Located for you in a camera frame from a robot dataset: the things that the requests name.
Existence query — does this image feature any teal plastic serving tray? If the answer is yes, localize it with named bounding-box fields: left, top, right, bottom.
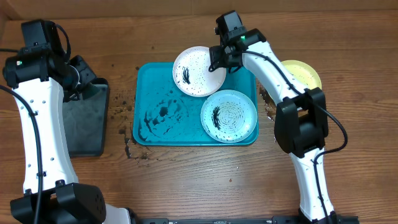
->
left=132, top=62, right=260, bottom=147

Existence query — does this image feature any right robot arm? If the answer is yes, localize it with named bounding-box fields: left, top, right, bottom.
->
left=209, top=11, right=338, bottom=223

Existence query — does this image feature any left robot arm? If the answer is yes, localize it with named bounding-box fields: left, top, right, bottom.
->
left=2, top=19, right=135, bottom=223

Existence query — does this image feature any black rectangular water tray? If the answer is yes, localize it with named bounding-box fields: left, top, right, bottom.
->
left=63, top=78, right=109, bottom=157

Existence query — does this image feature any pink speckled plate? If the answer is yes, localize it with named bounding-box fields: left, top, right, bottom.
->
left=172, top=46, right=226, bottom=97

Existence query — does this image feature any dark cleaning sponge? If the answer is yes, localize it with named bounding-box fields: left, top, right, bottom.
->
left=81, top=83, right=101, bottom=100

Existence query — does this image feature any yellow speckled plate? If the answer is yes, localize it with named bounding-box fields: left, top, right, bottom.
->
left=268, top=60, right=322, bottom=105

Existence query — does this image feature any light blue speckled plate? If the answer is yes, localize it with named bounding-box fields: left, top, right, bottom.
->
left=200, top=90, right=257, bottom=144

